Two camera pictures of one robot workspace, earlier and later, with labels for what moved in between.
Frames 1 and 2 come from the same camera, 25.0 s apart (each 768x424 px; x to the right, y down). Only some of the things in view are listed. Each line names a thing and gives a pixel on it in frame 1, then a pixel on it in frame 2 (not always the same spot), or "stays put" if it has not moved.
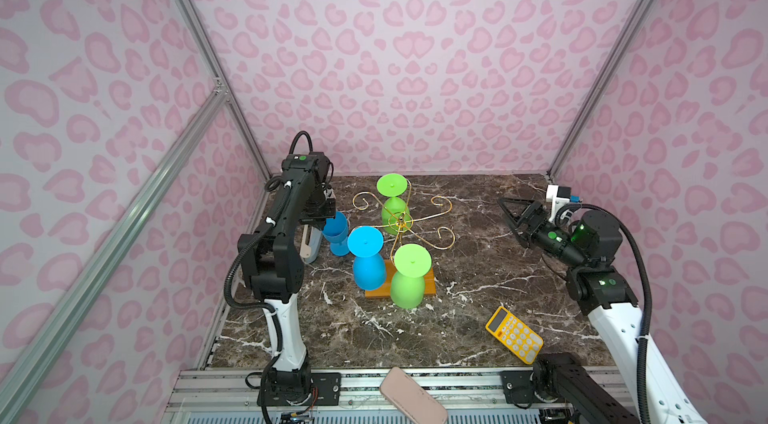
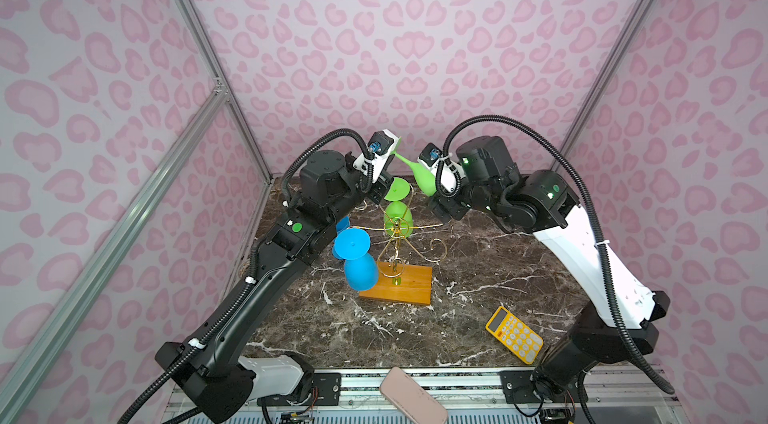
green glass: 396,218 stays put
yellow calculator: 514,335 stays put
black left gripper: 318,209 → 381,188
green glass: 412,262 → 424,179
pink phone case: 411,398 stays put
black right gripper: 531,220 → 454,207
